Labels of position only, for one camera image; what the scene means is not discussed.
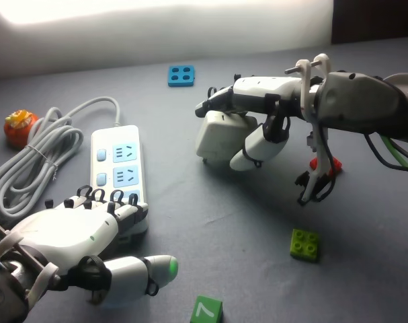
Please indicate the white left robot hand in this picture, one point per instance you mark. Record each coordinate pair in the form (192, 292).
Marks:
(66, 232)

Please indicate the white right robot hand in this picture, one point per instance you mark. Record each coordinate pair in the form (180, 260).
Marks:
(264, 89)

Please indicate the white power adapter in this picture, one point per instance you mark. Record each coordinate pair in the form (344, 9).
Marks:
(220, 134)

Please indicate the white power strip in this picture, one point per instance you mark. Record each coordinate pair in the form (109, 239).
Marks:
(104, 141)

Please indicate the blue four-hole block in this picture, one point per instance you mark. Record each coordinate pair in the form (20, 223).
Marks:
(181, 75)

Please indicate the red toy brick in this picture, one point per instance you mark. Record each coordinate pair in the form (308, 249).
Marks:
(338, 165)

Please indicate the orange toy fruit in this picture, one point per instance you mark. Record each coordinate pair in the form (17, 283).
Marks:
(19, 129)

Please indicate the grey table cloth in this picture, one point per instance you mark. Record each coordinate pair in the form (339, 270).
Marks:
(224, 208)

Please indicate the white backdrop sheet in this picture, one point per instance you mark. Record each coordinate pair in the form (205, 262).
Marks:
(140, 37)

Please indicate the lime green toy brick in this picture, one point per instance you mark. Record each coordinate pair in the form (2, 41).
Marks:
(304, 245)

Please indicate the green cube with number 7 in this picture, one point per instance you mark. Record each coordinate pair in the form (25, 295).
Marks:
(207, 311)

